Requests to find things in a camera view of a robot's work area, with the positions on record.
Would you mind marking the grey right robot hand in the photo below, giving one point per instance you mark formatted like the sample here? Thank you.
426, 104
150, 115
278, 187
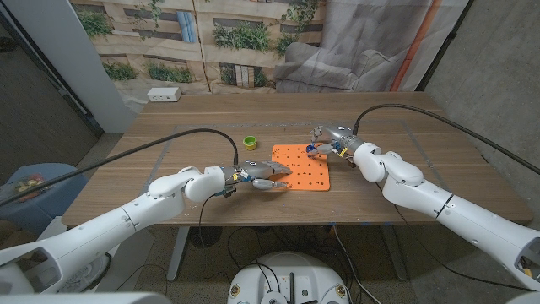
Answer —
341, 135

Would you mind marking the white power outlet box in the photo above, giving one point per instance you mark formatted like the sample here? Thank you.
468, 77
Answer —
163, 94

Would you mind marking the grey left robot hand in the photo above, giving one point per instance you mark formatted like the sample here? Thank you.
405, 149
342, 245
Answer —
259, 169

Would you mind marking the black round floor disc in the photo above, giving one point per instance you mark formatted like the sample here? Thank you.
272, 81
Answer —
205, 237

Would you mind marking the printed backdrop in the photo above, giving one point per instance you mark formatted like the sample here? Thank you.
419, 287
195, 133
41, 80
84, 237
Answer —
253, 63

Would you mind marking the blue peg toy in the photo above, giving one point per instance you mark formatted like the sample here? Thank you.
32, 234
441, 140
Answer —
311, 148

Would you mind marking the black backdrop stand pole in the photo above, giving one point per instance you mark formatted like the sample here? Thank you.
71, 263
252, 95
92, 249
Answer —
444, 46

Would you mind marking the white sneaker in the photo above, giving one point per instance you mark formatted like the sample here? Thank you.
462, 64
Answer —
84, 272

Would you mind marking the white robot torso base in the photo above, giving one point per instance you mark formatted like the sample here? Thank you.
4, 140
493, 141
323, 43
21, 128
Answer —
289, 278

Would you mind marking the green and yellow cup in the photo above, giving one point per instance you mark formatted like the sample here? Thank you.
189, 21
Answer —
250, 142

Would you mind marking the white table leg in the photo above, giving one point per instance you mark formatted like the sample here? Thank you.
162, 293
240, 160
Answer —
177, 257
394, 257

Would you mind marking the bag of colourful toys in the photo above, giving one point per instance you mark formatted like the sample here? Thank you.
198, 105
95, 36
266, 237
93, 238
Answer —
27, 182

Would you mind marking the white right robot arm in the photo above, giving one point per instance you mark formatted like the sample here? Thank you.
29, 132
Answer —
464, 215

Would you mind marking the orange peg board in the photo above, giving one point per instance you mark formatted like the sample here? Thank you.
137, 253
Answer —
308, 173

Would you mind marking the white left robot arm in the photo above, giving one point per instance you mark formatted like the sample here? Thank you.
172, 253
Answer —
105, 228

